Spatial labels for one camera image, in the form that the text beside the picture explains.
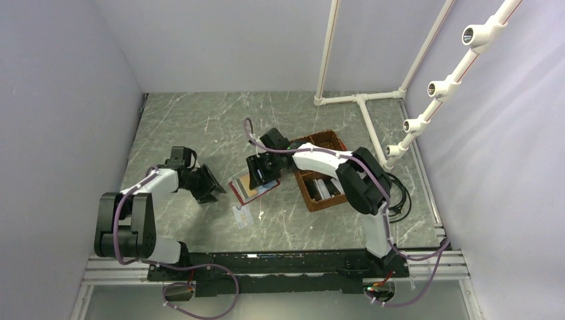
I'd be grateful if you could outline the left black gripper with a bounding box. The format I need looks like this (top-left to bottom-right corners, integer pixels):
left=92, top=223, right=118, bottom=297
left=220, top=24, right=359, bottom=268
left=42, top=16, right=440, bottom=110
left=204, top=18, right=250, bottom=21
left=182, top=164, right=225, bottom=204

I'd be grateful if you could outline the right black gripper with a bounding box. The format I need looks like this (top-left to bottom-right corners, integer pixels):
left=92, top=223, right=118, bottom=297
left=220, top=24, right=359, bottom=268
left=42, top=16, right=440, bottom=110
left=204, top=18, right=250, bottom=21
left=247, top=151, right=282, bottom=191

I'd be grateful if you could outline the gold striped credit card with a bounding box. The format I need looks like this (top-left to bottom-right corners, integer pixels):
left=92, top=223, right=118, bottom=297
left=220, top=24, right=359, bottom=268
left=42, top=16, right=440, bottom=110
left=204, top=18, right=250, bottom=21
left=235, top=174, right=260, bottom=199

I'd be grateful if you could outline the red leather card holder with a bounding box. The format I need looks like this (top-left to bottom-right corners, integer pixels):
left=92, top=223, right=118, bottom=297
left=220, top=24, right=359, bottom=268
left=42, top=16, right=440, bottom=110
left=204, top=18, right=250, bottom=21
left=229, top=173, right=282, bottom=206

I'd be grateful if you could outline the white card stack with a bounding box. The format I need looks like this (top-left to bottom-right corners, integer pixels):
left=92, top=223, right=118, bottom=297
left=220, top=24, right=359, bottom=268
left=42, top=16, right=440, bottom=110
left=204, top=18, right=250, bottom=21
left=304, top=178, right=344, bottom=201

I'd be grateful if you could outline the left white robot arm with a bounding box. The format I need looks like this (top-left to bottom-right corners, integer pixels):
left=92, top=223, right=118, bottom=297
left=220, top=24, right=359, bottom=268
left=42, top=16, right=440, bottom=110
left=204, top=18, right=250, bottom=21
left=94, top=146, right=225, bottom=280

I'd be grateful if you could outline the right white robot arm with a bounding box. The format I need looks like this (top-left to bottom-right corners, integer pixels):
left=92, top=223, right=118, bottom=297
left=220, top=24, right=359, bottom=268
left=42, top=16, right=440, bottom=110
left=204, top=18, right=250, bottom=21
left=244, top=128, right=394, bottom=277

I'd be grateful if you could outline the brown woven basket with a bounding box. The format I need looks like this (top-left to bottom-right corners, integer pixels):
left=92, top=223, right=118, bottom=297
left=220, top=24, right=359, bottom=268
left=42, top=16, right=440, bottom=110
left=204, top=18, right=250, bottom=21
left=292, top=130, right=347, bottom=212

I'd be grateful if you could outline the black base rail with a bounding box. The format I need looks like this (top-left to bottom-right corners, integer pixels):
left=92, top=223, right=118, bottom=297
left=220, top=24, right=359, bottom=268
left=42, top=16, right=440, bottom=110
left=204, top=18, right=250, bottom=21
left=147, top=249, right=410, bottom=297

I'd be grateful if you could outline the black cable bundle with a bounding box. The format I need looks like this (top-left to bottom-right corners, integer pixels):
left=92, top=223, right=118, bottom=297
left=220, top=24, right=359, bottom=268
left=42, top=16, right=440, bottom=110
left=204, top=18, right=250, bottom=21
left=384, top=172, right=412, bottom=224

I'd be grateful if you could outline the white pvc pipe frame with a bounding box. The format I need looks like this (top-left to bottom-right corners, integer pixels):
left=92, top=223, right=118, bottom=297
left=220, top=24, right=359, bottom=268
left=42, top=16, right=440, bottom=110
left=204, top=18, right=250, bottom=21
left=313, top=0, right=524, bottom=172

